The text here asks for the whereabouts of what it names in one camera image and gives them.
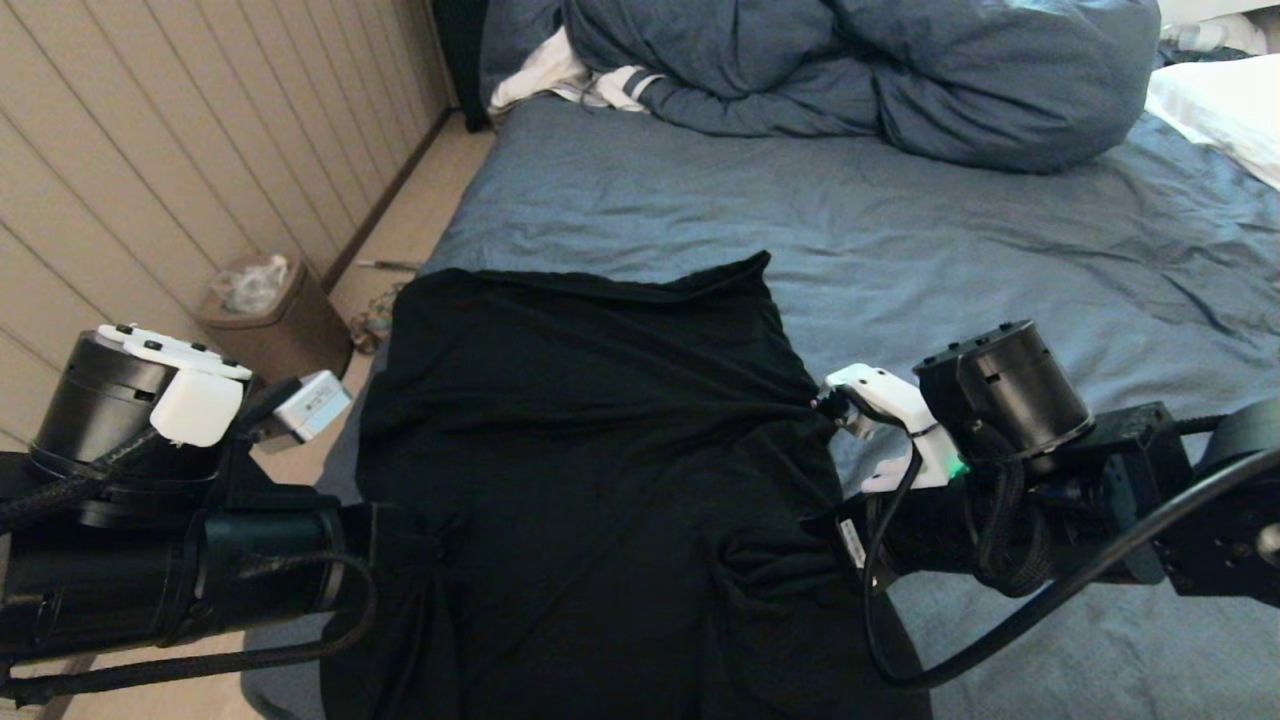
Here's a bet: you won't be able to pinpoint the black printed t-shirt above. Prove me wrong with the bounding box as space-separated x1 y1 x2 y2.
320 252 933 720

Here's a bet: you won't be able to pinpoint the bronze trash bin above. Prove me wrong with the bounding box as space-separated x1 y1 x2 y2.
197 255 353 386

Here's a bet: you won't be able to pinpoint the blue bed sheet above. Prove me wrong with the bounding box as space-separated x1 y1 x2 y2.
240 92 1280 720

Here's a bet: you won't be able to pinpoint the green patterned slippers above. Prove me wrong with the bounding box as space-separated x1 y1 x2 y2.
350 285 406 356

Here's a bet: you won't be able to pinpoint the crumpled blue duvet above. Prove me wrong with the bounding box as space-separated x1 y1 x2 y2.
480 0 1163 174

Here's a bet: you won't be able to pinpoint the white pillow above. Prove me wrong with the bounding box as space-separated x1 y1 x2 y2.
1147 55 1280 191

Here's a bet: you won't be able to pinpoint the black bedside furniture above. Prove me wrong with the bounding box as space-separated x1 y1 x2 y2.
432 0 493 133

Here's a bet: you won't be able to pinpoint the white striped garment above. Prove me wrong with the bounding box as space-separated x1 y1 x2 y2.
488 27 663 114

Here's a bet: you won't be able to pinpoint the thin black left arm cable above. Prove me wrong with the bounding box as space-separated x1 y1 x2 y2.
0 550 380 706

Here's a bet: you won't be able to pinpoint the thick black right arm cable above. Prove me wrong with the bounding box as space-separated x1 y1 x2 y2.
830 385 1280 693

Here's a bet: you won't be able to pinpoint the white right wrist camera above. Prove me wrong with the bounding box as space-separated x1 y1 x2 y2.
815 363 968 494

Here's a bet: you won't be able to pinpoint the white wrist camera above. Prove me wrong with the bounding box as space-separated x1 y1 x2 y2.
815 363 968 494
270 370 353 444

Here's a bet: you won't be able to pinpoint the black left camera bracket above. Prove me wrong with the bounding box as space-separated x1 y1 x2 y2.
225 378 303 481

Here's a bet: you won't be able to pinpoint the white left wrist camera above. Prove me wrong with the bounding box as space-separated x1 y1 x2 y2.
270 370 353 444

